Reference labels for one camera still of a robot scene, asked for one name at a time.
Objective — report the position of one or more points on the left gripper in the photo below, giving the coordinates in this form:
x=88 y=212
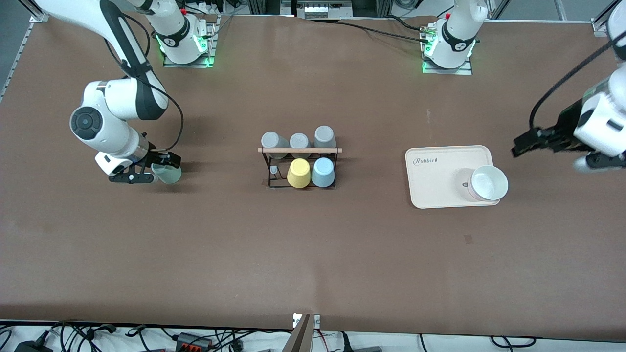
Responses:
x=561 y=136

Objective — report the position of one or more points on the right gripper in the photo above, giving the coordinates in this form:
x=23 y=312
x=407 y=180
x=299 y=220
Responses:
x=157 y=158

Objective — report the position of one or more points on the mint green cup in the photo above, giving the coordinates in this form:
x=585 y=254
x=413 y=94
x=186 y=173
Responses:
x=170 y=176

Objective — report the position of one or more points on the light blue cup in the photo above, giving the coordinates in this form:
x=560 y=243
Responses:
x=323 y=173

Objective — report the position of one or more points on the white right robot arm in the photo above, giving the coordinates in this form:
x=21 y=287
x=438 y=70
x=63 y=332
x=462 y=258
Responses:
x=112 y=129

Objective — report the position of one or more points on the white bowl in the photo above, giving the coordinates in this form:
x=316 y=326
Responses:
x=489 y=183

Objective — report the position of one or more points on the grey cup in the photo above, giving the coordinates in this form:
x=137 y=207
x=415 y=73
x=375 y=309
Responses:
x=324 y=137
x=272 y=142
x=299 y=142

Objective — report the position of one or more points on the cream plastic tray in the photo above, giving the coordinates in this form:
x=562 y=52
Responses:
x=440 y=188

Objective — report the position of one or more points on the yellow cup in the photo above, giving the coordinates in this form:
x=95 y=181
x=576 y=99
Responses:
x=299 y=174

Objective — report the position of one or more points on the black terminal block orange levers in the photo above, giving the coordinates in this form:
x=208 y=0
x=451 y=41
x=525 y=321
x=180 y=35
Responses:
x=193 y=342

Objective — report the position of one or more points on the black power adapter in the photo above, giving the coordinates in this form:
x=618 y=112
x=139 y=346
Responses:
x=33 y=347

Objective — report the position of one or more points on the white power strip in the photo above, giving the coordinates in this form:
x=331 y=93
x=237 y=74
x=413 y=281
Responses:
x=323 y=10

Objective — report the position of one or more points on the aluminium corner bracket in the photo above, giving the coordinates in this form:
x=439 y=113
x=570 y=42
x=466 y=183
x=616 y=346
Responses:
x=599 y=25

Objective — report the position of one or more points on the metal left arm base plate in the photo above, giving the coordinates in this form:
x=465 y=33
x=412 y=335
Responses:
x=467 y=71

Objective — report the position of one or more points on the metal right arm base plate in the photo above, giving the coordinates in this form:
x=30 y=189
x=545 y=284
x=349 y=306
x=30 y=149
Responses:
x=211 y=44

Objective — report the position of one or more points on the aluminium frame rail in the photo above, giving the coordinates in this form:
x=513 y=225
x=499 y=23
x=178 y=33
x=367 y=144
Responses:
x=19 y=49

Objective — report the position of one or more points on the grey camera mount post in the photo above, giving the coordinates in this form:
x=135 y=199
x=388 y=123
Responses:
x=299 y=335

